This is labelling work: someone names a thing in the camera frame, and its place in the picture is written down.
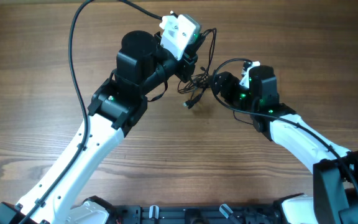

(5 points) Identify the black usb cable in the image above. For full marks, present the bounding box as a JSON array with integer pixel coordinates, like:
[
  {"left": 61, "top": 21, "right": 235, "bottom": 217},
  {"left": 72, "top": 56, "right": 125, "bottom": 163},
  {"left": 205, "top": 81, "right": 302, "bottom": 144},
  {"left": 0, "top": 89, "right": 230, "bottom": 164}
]
[{"left": 177, "top": 27, "right": 218, "bottom": 110}]

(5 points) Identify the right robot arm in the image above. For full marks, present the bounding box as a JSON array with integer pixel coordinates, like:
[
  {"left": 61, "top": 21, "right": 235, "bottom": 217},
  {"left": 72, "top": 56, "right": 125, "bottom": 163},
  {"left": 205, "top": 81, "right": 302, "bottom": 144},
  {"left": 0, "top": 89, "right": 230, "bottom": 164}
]
[{"left": 211, "top": 62, "right": 358, "bottom": 223}]

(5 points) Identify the right black camera cable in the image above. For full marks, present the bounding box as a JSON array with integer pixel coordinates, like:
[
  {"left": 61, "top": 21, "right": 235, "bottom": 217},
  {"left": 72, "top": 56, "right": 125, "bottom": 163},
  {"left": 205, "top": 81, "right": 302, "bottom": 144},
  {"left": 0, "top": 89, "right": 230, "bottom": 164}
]
[{"left": 211, "top": 58, "right": 358, "bottom": 224}]

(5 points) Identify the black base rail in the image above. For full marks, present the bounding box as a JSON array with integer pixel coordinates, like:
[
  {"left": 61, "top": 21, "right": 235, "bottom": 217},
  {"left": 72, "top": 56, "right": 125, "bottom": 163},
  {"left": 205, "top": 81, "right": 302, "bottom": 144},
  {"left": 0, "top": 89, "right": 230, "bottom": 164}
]
[{"left": 107, "top": 204, "right": 283, "bottom": 224}]

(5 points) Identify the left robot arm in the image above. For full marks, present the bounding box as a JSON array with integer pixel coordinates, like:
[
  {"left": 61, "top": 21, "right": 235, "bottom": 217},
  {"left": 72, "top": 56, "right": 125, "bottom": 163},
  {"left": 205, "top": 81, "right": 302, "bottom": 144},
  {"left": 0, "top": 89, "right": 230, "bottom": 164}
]
[{"left": 0, "top": 30, "right": 205, "bottom": 224}]

